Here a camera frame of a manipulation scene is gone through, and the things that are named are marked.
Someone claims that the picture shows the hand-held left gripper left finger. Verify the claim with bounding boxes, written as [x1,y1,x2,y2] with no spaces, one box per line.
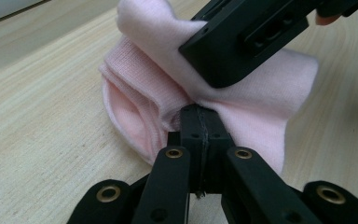
[167,104,206,194]

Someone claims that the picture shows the pink sock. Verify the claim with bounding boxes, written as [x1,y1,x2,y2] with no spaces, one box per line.
[98,0,320,175]

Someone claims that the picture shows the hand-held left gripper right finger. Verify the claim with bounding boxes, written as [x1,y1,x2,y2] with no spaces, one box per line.
[200,105,237,195]

